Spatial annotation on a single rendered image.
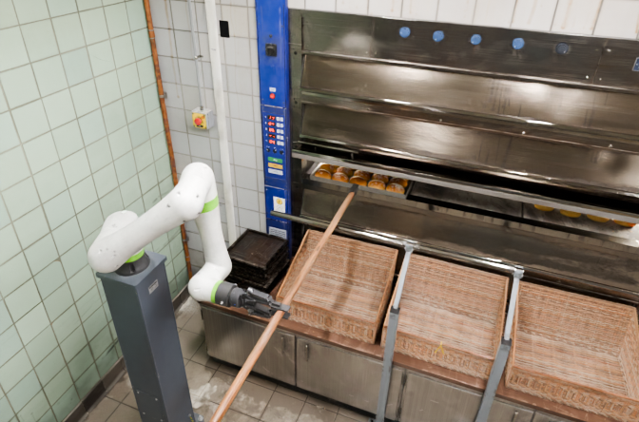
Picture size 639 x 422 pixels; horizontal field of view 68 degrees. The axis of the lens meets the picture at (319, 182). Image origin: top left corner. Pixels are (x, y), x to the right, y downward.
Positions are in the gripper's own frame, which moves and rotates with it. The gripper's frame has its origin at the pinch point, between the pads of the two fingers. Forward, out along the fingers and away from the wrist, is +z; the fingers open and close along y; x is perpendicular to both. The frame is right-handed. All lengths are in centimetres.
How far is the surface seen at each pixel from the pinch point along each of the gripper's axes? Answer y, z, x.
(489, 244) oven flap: 18, 75, -98
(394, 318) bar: 28, 38, -39
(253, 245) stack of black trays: 40, -53, -75
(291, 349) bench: 79, -16, -45
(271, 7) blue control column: -91, -47, -96
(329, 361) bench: 78, 7, -45
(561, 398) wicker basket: 58, 117, -48
